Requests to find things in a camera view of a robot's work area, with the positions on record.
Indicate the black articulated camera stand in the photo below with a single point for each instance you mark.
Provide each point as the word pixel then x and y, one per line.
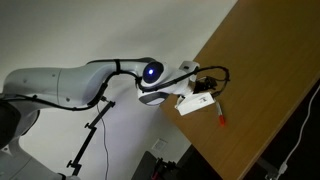
pixel 85 143

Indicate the grey metal table leg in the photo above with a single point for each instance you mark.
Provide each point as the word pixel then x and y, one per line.
pixel 268 168

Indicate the white wall socket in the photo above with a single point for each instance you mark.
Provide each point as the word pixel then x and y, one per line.
pixel 159 145

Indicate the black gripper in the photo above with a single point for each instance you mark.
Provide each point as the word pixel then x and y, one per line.
pixel 205 84

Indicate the white pen red cap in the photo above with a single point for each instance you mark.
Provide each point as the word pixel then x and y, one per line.
pixel 218 110

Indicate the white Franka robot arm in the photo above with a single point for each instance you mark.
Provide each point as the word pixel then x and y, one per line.
pixel 43 85

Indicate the black tripod red knob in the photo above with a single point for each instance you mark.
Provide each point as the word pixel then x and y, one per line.
pixel 163 168

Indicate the black chair backrest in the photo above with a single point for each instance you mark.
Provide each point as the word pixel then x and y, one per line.
pixel 143 166

